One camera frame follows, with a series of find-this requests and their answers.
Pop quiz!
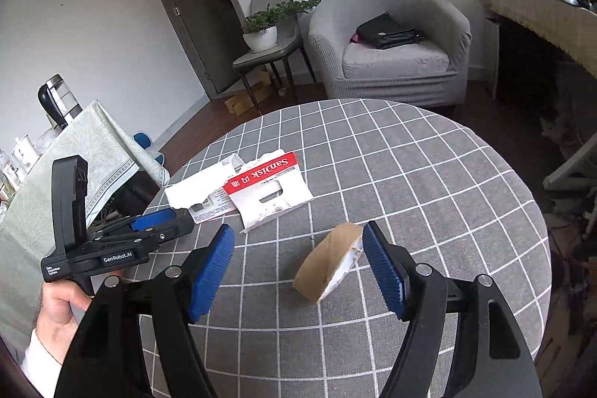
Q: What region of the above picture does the person's left hand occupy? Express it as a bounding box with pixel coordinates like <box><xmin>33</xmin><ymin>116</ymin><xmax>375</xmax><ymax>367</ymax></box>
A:
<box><xmin>33</xmin><ymin>280</ymin><xmax>93</xmax><ymax>365</ymax></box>

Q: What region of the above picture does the brown cardboard tape roll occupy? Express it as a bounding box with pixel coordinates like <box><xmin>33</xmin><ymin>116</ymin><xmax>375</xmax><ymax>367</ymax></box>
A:
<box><xmin>293</xmin><ymin>222</ymin><xmax>363</xmax><ymax>304</ymax></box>

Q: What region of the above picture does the black handbag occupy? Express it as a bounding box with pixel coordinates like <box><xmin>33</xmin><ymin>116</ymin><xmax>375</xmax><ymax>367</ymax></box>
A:
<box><xmin>350</xmin><ymin>12</ymin><xmax>426</xmax><ymax>50</ymax></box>

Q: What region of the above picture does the white cardboard packaging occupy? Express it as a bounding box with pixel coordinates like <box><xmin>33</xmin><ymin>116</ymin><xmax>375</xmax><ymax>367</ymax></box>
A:
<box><xmin>165</xmin><ymin>154</ymin><xmax>244</xmax><ymax>224</ymax></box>

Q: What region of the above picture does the red white sandisk card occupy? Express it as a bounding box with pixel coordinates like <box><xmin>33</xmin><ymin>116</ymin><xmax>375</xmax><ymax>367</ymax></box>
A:
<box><xmin>223</xmin><ymin>150</ymin><xmax>314</xmax><ymax>232</ymax></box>

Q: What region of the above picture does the grey dining chair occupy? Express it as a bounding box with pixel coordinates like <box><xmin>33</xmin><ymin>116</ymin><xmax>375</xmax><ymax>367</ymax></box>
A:
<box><xmin>232</xmin><ymin>0</ymin><xmax>321</xmax><ymax>113</ymax></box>

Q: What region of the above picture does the cardboard box on floor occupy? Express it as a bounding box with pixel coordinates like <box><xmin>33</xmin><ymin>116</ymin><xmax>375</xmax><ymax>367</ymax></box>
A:
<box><xmin>225</xmin><ymin>70</ymin><xmax>273</xmax><ymax>116</ymax></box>

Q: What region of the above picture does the grey armchair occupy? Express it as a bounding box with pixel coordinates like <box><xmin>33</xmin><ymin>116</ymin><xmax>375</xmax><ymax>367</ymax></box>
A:
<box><xmin>309</xmin><ymin>0</ymin><xmax>472</xmax><ymax>108</ymax></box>

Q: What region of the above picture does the potted green plant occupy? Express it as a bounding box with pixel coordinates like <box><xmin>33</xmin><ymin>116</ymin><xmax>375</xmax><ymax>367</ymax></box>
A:
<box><xmin>243</xmin><ymin>0</ymin><xmax>321</xmax><ymax>53</ymax></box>

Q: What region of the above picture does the white ceramic jar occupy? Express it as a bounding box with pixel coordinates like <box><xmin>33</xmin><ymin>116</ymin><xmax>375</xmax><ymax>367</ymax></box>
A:
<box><xmin>12</xmin><ymin>134</ymin><xmax>40</xmax><ymax>174</ymax></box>

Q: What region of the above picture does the electric glass kettle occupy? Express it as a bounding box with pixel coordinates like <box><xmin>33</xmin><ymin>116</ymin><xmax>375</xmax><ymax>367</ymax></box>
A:
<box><xmin>37</xmin><ymin>74</ymin><xmax>83</xmax><ymax>129</ymax></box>

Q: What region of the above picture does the beige lace desk cloth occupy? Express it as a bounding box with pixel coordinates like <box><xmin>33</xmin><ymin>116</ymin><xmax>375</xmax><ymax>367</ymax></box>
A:
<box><xmin>479</xmin><ymin>0</ymin><xmax>597</xmax><ymax>78</ymax></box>

